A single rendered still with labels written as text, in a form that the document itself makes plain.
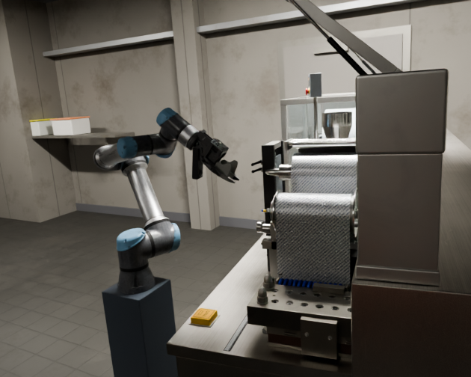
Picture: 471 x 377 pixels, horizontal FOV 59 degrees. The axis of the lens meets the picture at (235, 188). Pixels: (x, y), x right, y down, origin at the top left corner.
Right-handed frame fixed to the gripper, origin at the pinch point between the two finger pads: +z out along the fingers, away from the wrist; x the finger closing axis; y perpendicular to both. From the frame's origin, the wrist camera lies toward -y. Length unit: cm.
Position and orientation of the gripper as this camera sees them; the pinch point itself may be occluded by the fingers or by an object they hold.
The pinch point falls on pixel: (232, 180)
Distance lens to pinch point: 147.9
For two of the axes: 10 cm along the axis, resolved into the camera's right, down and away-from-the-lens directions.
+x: 3.5, -2.3, 9.1
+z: 7.6, 6.4, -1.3
